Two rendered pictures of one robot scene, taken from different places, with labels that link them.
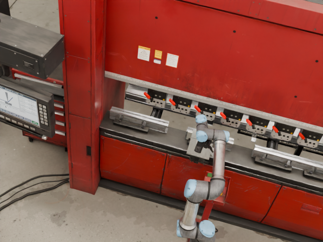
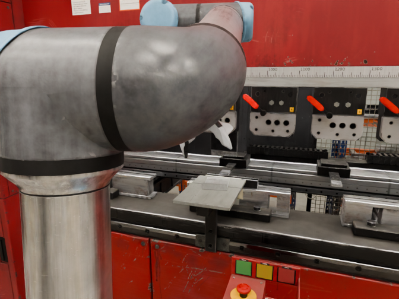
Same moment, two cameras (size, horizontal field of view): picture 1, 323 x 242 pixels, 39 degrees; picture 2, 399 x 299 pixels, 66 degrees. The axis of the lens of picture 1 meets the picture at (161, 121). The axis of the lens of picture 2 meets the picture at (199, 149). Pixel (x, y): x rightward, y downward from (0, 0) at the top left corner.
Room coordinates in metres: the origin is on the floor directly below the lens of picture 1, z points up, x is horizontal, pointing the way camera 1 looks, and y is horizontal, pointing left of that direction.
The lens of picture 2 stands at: (1.41, -0.48, 1.37)
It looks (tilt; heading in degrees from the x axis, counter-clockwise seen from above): 13 degrees down; 11
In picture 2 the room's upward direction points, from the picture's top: straight up
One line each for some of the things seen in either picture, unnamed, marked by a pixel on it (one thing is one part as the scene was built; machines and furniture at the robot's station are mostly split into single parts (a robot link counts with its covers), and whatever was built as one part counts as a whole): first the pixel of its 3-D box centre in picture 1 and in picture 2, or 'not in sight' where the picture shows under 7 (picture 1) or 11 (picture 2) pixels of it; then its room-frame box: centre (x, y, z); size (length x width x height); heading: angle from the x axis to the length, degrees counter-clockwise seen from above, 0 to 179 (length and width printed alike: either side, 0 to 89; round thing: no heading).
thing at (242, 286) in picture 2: not in sight; (243, 292); (2.15, -0.46, 0.79); 0.04 x 0.04 x 0.04
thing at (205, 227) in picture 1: (204, 231); not in sight; (1.65, -0.42, 0.94); 0.13 x 0.12 x 0.14; 92
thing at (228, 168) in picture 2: not in sight; (231, 163); (2.68, -0.38, 1.01); 0.26 x 0.12 x 0.05; 172
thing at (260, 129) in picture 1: (257, 121); (336, 112); (2.47, -0.73, 1.26); 0.15 x 0.09 x 0.17; 82
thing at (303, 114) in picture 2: not in sight; (205, 123); (3.07, -0.20, 1.12); 1.13 x 0.02 x 0.44; 82
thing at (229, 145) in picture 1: (209, 139); (237, 196); (2.52, -0.41, 0.92); 0.39 x 0.06 x 0.10; 82
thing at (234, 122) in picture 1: (232, 114); (274, 110); (2.50, -0.53, 1.26); 0.15 x 0.09 x 0.17; 82
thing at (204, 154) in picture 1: (200, 144); (212, 190); (2.38, -0.34, 1.00); 0.26 x 0.18 x 0.01; 172
